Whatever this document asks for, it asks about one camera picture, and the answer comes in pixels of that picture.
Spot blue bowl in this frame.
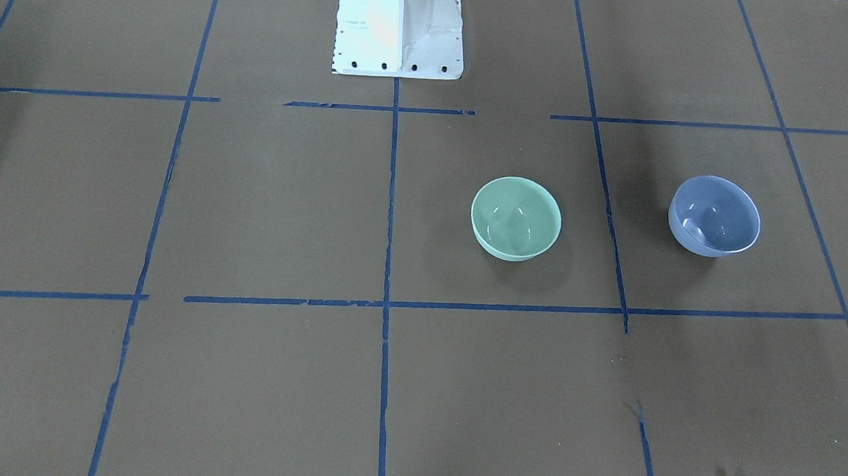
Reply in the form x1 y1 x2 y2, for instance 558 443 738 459
667 175 761 259

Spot green bowl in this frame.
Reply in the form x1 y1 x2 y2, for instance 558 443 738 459
470 176 563 263

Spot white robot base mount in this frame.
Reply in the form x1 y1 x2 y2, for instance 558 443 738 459
331 0 464 80

